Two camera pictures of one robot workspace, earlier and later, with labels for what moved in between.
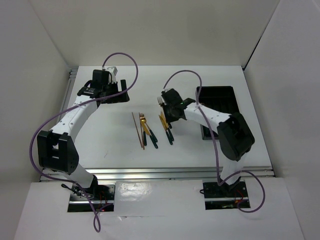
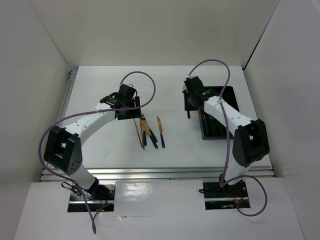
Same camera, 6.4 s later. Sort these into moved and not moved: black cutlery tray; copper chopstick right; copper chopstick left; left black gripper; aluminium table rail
Moved: left black gripper
Not moved: copper chopstick left; black cutlery tray; aluminium table rail; copper chopstick right
